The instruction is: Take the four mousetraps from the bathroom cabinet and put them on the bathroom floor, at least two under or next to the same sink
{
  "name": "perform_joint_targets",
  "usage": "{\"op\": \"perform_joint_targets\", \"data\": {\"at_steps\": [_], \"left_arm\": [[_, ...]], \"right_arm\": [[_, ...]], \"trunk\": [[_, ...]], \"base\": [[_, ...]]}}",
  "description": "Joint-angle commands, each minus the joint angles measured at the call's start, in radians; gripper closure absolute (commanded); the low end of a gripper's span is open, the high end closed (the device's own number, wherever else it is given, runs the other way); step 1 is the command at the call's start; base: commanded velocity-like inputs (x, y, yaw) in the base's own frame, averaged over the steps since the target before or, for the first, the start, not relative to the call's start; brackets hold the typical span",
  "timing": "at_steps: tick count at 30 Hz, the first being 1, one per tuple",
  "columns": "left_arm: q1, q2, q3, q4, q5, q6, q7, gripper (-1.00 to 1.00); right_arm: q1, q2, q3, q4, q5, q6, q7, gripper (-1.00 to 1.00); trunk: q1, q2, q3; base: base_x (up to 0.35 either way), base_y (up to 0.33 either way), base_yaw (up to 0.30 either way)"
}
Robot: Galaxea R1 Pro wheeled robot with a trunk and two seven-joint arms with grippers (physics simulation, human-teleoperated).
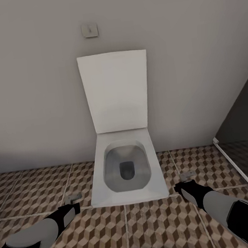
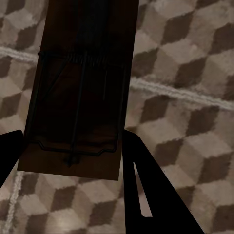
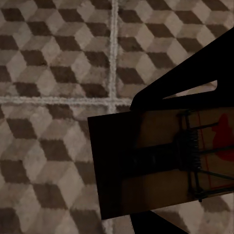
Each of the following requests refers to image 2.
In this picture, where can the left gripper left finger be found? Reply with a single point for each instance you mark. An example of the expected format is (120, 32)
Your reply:
(10, 151)

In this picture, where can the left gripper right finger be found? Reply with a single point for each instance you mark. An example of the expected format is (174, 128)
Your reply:
(170, 214)

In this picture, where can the mousetrap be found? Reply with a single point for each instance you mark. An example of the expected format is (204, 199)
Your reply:
(79, 99)

